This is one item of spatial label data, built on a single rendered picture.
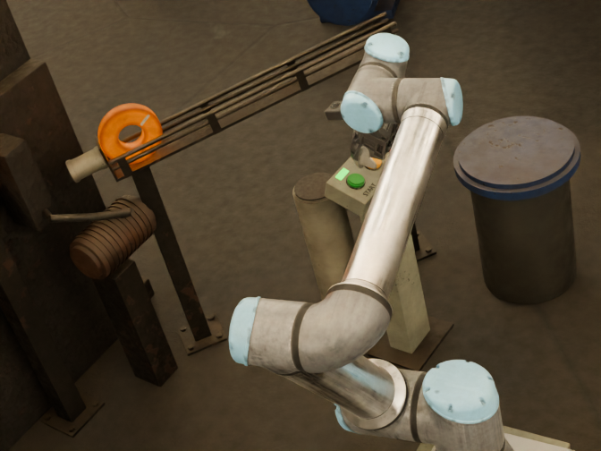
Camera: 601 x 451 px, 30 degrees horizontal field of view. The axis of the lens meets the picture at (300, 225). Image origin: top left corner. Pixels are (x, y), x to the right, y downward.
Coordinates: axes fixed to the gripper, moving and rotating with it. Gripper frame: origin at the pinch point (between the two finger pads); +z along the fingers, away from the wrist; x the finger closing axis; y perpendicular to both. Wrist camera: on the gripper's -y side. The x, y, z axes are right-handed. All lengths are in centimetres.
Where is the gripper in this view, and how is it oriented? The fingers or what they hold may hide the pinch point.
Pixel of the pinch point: (359, 161)
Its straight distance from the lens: 256.7
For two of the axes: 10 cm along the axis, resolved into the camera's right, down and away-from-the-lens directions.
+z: -0.7, 6.4, 7.7
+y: 8.2, 4.7, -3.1
